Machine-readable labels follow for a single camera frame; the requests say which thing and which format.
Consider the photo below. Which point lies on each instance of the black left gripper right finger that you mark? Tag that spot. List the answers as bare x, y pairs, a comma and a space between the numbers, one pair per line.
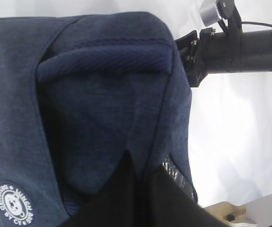
169, 206

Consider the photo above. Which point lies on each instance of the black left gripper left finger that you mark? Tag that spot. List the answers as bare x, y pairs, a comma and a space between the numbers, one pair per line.
122, 201

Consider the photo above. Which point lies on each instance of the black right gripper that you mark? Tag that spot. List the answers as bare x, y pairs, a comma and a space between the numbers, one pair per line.
195, 63

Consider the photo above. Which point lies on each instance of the dark blue lunch bag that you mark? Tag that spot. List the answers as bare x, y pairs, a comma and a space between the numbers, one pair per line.
76, 93

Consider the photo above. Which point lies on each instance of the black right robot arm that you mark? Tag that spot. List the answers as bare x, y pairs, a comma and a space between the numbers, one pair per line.
220, 53

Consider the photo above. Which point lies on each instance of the wooden board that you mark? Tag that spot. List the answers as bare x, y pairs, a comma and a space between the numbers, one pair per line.
231, 215

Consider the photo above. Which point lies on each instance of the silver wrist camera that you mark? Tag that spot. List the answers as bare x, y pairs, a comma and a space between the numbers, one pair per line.
222, 12

